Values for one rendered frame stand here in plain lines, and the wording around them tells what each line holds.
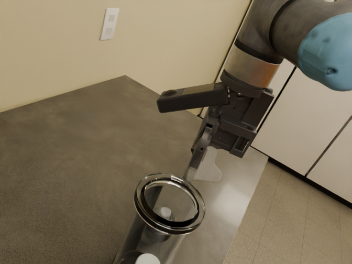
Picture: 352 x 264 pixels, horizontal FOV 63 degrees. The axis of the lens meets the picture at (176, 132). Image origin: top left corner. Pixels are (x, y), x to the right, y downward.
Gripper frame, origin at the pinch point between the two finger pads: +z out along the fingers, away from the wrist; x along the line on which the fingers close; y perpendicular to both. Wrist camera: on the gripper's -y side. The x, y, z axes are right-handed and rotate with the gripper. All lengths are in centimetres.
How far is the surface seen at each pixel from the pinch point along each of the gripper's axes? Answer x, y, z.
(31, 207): -6.8, -26.0, 19.3
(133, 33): 77, -38, 2
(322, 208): 178, 146, 114
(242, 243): 99, 66, 114
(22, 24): 25, -52, -4
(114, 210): 0.7, -10.6, 19.4
